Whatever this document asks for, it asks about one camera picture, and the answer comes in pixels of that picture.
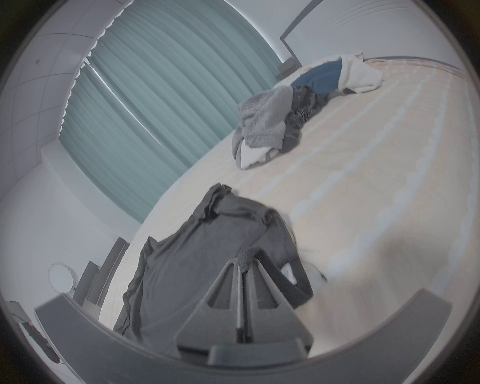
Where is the white garment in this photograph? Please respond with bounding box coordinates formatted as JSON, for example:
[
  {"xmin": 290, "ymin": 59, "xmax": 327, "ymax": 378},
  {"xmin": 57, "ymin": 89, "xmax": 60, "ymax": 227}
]
[
  {"xmin": 337, "ymin": 53, "xmax": 383, "ymax": 94},
  {"xmin": 240, "ymin": 143, "xmax": 280, "ymax": 169}
]

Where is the grey garment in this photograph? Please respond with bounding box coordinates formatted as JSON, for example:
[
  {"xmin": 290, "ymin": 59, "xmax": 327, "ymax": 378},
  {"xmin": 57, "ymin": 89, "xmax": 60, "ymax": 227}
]
[{"xmin": 232, "ymin": 86, "xmax": 294, "ymax": 170}]

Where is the grey bedside table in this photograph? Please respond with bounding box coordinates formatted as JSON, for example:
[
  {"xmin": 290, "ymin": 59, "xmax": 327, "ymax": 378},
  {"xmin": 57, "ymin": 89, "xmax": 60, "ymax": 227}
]
[{"xmin": 278, "ymin": 57, "xmax": 301, "ymax": 80}]

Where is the black chest of drawers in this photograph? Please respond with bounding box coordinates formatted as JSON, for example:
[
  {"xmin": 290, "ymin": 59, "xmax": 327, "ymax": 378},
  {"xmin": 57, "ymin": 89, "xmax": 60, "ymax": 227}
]
[{"xmin": 72, "ymin": 236, "xmax": 131, "ymax": 312}]

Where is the bed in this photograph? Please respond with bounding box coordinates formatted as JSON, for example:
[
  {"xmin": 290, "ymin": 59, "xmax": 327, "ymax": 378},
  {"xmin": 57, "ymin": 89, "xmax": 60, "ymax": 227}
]
[{"xmin": 95, "ymin": 0, "xmax": 479, "ymax": 362}]

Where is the black T-shirt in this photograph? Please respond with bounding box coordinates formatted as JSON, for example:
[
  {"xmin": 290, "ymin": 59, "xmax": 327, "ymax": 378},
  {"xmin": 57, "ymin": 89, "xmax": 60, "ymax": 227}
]
[{"xmin": 112, "ymin": 183, "xmax": 315, "ymax": 338}]

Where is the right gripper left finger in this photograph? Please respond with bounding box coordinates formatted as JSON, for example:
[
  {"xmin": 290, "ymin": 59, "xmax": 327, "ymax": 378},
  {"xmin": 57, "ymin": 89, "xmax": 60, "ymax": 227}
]
[{"xmin": 175, "ymin": 260, "xmax": 241, "ymax": 354}]

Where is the black patterned garment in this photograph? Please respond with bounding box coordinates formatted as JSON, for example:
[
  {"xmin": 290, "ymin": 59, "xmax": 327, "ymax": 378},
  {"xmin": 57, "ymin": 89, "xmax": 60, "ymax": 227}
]
[{"xmin": 283, "ymin": 85, "xmax": 331, "ymax": 154}]

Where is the blue-green curtain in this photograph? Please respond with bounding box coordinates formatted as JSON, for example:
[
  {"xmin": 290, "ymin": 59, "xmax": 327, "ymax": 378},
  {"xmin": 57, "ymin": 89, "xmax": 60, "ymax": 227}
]
[
  {"xmin": 88, "ymin": 0, "xmax": 286, "ymax": 171},
  {"xmin": 59, "ymin": 64, "xmax": 188, "ymax": 226}
]

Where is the dark blue garment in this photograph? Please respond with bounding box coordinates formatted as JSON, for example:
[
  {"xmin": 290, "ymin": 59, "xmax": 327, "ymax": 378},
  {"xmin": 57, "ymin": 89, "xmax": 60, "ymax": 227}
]
[{"xmin": 290, "ymin": 62, "xmax": 344, "ymax": 94}]

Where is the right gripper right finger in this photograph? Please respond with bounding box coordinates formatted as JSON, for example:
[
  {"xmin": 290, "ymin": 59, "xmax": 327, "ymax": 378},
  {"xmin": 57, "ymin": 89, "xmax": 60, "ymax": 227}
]
[{"xmin": 243, "ymin": 262, "xmax": 314, "ymax": 351}]

